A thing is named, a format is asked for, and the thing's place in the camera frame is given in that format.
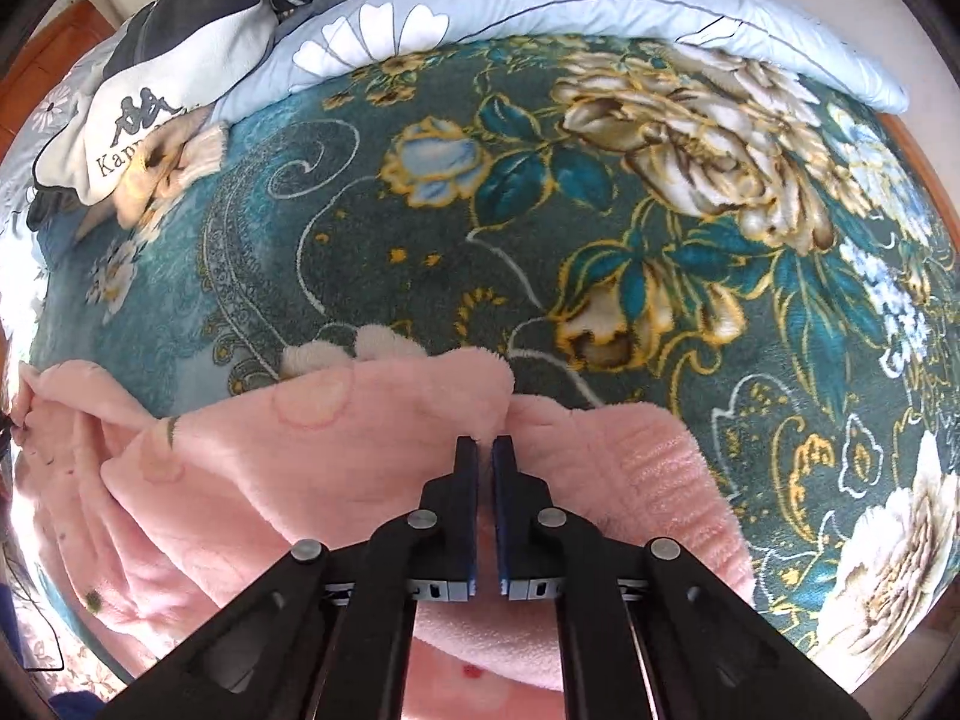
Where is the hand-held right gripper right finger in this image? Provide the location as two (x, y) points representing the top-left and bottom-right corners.
(491, 435), (871, 720)

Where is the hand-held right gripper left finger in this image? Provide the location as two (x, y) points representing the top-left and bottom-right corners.
(97, 435), (481, 720)

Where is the pink printed fleece garment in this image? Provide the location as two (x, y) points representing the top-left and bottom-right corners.
(15, 349), (755, 720)

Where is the teal floral blanket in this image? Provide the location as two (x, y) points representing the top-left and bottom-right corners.
(30, 34), (960, 691)

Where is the beige fluffy garment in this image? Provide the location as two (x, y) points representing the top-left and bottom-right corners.
(75, 116), (230, 230)

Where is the grey garment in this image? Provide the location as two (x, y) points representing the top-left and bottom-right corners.
(26, 184), (87, 235)

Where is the light blue floral quilt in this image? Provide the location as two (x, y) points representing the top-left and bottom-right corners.
(4, 0), (912, 256)

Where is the black and white sweatshirt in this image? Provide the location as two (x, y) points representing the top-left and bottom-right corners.
(34, 0), (391, 207)

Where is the wooden bed headboard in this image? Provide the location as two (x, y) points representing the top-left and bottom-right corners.
(11, 0), (121, 166)

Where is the wooden bed frame rail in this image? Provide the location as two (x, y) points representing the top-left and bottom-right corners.
(877, 111), (960, 256)

